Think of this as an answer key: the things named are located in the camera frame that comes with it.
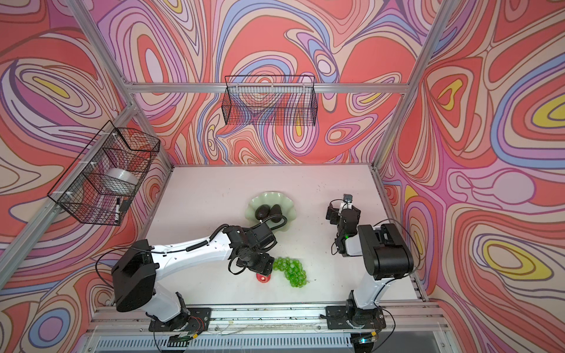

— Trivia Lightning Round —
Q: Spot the red fake apple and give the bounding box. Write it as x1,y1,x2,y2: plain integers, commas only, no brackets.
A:
256,274,271,283

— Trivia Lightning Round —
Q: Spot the green fake grape bunch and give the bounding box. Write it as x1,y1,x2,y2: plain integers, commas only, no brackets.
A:
273,257,308,288

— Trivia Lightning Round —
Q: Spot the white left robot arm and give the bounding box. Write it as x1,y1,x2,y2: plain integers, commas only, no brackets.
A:
111,222,279,332

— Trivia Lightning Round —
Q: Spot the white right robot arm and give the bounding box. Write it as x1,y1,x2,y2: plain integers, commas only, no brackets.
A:
321,201,415,332

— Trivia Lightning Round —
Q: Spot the light green wavy fruit bowl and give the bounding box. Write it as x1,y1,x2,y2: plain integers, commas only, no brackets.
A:
244,191,297,232

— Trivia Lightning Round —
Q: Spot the black marker pen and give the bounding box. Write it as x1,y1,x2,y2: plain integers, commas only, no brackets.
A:
114,198,121,224

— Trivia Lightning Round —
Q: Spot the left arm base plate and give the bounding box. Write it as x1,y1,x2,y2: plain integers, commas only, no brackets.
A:
149,307,212,333

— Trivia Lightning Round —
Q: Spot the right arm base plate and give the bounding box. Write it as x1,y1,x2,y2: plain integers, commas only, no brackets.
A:
320,305,387,332

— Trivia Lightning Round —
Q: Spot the black wire basket back wall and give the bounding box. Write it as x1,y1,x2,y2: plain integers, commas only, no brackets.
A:
222,74,318,126

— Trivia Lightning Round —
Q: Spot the black wire basket wall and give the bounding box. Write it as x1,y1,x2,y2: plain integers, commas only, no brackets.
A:
47,121,160,226
222,74,318,126

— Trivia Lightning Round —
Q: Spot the black wire basket left wall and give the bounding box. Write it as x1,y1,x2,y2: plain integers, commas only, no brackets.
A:
47,121,160,226

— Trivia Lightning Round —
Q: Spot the aluminium front rail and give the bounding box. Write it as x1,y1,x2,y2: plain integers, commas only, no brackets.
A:
87,301,451,335

